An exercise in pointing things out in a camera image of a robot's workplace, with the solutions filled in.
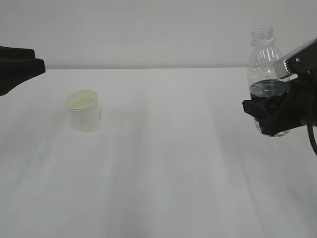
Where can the clear water bottle green label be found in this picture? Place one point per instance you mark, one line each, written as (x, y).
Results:
(261, 77)

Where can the white paper cup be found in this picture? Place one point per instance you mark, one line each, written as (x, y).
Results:
(84, 109)

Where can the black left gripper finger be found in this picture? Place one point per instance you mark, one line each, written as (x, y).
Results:
(18, 65)

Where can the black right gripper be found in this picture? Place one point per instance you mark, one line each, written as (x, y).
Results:
(295, 108)

